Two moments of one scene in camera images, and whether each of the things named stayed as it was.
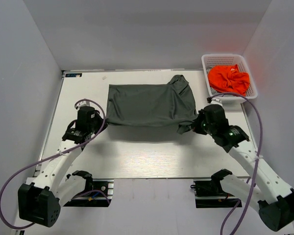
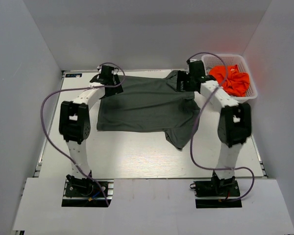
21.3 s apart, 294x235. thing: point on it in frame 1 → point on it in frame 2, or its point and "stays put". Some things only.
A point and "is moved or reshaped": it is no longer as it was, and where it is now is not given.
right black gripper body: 201,126 → 185,76
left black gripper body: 95,127 → 116,81
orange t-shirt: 229,78 stays put
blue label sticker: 78,75 stays put
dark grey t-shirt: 172,104 is moved or reshaped
